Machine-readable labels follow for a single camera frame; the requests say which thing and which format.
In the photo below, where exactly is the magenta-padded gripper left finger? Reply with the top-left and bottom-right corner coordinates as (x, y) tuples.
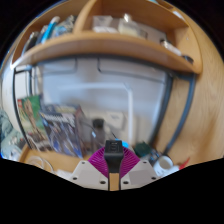
(68, 146), (112, 192)

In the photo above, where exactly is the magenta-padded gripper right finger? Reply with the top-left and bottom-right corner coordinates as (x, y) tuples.
(119, 147), (160, 192)

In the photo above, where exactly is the black charger block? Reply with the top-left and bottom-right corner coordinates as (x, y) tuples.
(103, 139), (125, 174)

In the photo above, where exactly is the dark green round container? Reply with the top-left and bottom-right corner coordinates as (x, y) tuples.
(134, 142), (151, 158)

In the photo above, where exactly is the grey translucent water bottle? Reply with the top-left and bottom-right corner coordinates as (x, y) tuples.
(90, 118), (107, 151)

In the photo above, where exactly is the blue robot model box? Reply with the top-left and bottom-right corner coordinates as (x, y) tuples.
(38, 103), (88, 158)

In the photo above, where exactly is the white desk lamp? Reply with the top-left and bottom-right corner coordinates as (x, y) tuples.
(59, 81), (135, 148)

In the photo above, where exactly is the green tree-figure toy box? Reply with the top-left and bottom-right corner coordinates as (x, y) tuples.
(17, 94), (51, 151)

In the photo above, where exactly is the bed with teal bedding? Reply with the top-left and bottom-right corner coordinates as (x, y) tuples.
(0, 109), (26, 161)

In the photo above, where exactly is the wooden shelf unit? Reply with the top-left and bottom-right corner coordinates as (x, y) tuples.
(9, 0), (204, 76)

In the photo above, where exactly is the dark grey metal frame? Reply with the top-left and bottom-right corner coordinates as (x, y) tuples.
(11, 54), (198, 156)

